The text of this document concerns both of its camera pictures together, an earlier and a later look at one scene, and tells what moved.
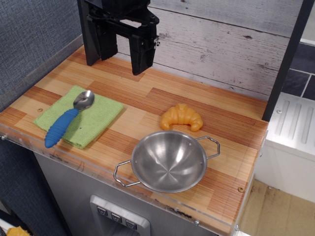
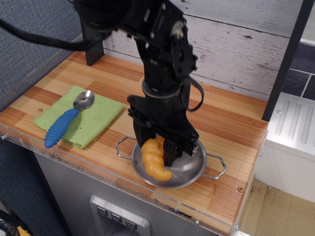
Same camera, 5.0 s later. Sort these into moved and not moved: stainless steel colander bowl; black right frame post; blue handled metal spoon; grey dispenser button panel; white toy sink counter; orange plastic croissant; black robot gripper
Moved: black robot gripper; stainless steel colander bowl; orange plastic croissant
Not moved: blue handled metal spoon; grey dispenser button panel; white toy sink counter; black right frame post
